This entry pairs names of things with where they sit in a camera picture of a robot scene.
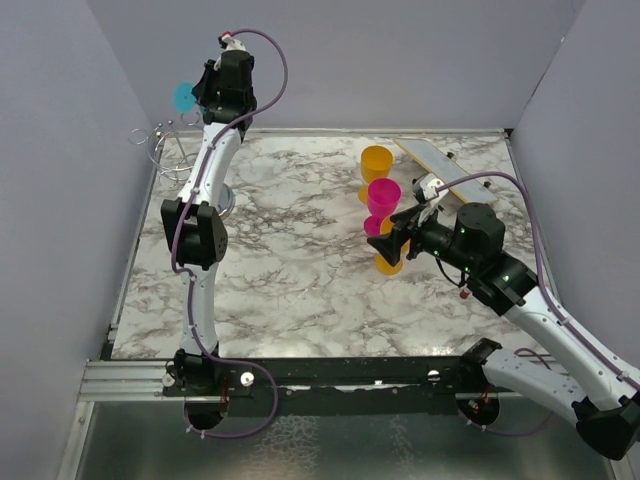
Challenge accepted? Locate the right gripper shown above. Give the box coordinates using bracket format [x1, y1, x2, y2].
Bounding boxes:
[367, 202, 477, 274]

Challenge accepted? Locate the yellow wine glass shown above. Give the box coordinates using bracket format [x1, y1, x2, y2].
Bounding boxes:
[358, 145, 394, 204]
[375, 216, 403, 275]

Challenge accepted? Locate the blue wine glass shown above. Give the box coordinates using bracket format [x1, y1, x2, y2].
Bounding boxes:
[173, 82, 198, 114]

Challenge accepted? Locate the pink wine glass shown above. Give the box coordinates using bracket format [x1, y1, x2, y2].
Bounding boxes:
[363, 178, 402, 236]

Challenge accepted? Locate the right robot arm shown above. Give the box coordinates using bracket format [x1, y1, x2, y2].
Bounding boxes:
[367, 203, 639, 460]

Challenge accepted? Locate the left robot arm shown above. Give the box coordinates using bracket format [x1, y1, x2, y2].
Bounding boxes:
[160, 50, 257, 395]

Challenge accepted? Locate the chrome wine glass rack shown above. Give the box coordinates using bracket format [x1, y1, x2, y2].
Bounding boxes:
[128, 114, 242, 230]

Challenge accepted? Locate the yellow framed tablet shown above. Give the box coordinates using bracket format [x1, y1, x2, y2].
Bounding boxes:
[393, 137, 498, 205]

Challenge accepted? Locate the black tablet stand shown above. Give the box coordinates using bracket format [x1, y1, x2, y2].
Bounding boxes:
[415, 154, 462, 184]

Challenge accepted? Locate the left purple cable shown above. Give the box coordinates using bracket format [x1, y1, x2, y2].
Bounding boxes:
[170, 27, 290, 440]

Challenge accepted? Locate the purple cable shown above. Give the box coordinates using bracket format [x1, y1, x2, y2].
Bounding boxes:
[170, 27, 290, 440]
[434, 170, 640, 436]

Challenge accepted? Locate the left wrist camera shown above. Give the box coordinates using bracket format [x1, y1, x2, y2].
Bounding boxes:
[214, 32, 247, 70]

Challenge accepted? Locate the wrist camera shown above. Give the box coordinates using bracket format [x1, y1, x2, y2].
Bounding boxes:
[412, 173, 448, 224]
[214, 32, 247, 70]

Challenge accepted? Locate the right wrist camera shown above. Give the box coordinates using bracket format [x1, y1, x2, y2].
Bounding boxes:
[412, 173, 448, 224]

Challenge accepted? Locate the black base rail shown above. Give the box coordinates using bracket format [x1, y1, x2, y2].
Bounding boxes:
[163, 356, 490, 417]

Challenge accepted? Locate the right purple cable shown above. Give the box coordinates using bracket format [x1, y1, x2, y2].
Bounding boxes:
[434, 170, 640, 436]

